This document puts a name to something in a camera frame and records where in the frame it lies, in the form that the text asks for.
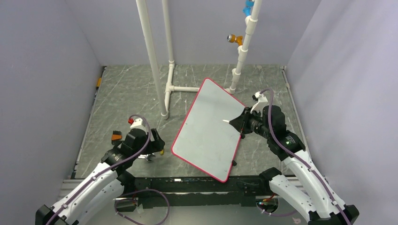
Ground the pink framed whiteboard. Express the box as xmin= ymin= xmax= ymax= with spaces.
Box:
xmin=171 ymin=78 xmax=245 ymax=182

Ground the silver open-end wrench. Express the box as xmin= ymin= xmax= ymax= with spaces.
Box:
xmin=138 ymin=153 xmax=156 ymax=162

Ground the orange black hex key set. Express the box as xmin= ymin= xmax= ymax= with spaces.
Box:
xmin=111 ymin=130 xmax=122 ymax=143

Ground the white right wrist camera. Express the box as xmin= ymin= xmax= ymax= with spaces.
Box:
xmin=250 ymin=91 xmax=268 ymax=114

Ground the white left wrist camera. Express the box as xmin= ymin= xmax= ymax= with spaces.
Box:
xmin=128 ymin=116 xmax=147 ymax=131

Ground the white PVC pipe frame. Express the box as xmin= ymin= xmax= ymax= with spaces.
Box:
xmin=135 ymin=0 xmax=264 ymax=120

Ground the blue nozzle fitting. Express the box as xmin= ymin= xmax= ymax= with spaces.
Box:
xmin=242 ymin=0 xmax=255 ymax=16

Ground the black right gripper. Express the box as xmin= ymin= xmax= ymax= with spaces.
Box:
xmin=230 ymin=106 xmax=273 ymax=139

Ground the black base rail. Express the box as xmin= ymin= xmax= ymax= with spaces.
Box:
xmin=116 ymin=174 xmax=278 ymax=211

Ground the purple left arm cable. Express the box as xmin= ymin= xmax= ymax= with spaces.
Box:
xmin=45 ymin=114 xmax=170 ymax=225

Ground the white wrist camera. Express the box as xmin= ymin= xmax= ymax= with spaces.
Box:
xmin=128 ymin=116 xmax=147 ymax=131
xmin=250 ymin=91 xmax=268 ymax=114

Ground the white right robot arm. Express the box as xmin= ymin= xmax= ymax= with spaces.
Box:
xmin=228 ymin=105 xmax=360 ymax=225

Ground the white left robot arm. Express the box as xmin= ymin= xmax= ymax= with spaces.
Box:
xmin=35 ymin=128 xmax=165 ymax=225

